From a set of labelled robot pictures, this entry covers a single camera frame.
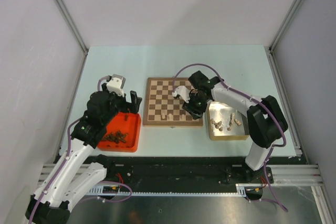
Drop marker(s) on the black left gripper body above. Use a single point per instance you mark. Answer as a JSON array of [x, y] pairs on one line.
[[117, 104]]

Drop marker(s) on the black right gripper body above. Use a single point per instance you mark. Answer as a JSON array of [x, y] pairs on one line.
[[197, 104]]

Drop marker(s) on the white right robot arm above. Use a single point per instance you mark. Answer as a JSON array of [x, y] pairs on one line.
[[265, 119]]

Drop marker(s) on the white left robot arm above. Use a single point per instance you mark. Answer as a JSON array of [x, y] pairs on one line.
[[54, 200]]

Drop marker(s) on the wooden chess board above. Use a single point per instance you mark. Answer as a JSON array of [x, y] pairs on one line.
[[159, 99]]

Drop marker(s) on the pile of light chess pieces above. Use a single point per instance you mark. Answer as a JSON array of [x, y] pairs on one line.
[[226, 124]]

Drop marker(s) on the pile of dark chess pieces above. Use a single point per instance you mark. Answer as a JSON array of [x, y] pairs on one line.
[[116, 139]]

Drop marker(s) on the orange plastic tray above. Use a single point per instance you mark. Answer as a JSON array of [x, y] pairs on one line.
[[131, 126]]

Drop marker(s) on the gold metal tin tray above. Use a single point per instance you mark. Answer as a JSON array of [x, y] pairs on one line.
[[220, 111]]

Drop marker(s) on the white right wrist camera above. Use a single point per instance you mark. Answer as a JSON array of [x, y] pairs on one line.
[[182, 92]]

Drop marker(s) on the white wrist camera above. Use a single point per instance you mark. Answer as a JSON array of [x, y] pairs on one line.
[[116, 84], [182, 92]]

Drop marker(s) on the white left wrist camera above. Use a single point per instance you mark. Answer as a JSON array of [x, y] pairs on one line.
[[116, 84]]

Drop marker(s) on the grey slotted cable duct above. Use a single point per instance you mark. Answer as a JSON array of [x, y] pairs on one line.
[[101, 190]]

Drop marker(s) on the left aluminium frame post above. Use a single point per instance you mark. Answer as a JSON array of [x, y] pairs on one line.
[[61, 5]]

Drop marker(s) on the aluminium frame post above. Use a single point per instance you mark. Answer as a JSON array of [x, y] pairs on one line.
[[61, 5], [289, 17]]

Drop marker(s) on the right aluminium frame post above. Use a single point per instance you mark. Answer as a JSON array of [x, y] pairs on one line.
[[289, 17]]

